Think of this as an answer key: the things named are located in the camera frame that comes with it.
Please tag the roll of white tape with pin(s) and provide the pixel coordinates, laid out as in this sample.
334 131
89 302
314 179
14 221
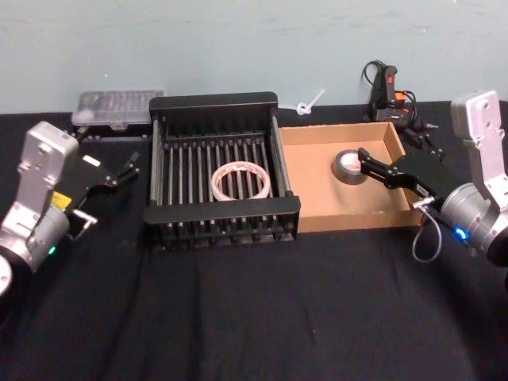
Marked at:
219 190

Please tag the pale grey-green wall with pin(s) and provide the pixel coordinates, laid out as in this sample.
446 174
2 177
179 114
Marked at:
238 43

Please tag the clear plastic case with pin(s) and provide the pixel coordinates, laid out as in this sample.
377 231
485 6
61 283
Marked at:
115 104

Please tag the shallow brown cardboard tray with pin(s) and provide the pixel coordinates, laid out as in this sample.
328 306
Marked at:
313 190

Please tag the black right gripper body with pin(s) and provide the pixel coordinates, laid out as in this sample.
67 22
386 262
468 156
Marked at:
428 174

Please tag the small white three-armed plastic piece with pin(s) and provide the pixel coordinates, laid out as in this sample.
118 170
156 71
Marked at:
305 107

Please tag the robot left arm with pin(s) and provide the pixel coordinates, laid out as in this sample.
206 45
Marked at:
37 166

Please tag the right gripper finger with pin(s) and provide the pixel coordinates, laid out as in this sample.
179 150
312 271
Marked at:
426 141
383 171

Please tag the black rack with steel bars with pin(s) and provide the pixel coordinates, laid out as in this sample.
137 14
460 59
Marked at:
222 216

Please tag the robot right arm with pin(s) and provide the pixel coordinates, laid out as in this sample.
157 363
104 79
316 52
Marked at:
476 214

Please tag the black table cloth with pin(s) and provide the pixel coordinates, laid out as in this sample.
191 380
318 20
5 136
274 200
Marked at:
254 309

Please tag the roll of silver tape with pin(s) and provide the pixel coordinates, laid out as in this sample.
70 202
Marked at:
344 174

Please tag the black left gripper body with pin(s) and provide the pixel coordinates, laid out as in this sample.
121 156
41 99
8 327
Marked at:
89 176

